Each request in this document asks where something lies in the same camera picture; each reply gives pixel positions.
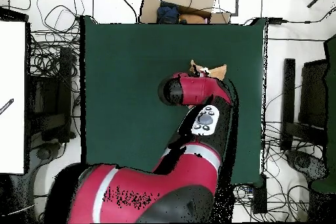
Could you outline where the tan terry towel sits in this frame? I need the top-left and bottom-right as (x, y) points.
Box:
(187, 59), (228, 109)

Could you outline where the dark green table cloth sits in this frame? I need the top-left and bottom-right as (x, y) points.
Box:
(79, 14), (267, 187)

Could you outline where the orange garment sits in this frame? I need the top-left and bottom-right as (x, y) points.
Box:
(178, 13), (209, 24)

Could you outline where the dark blue garment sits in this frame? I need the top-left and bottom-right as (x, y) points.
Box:
(156, 1), (181, 24)

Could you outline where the black equipment stand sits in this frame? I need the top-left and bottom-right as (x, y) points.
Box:
(26, 46), (77, 146)

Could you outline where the black upright bar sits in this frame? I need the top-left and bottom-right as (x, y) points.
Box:
(280, 58), (297, 152)

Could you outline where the black power strip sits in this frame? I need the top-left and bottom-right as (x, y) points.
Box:
(251, 175), (268, 215)

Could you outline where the black power adapter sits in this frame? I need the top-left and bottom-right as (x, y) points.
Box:
(266, 16), (285, 25)

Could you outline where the white panel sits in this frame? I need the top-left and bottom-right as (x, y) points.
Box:
(0, 20), (27, 175)

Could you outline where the black marker pen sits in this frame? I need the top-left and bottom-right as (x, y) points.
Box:
(0, 98), (14, 116)

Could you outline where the green cloth covered furniture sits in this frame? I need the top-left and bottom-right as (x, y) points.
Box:
(310, 34), (336, 194)

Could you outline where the black cable tangle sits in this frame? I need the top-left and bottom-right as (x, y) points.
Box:
(27, 30), (82, 78)
(262, 121), (329, 222)

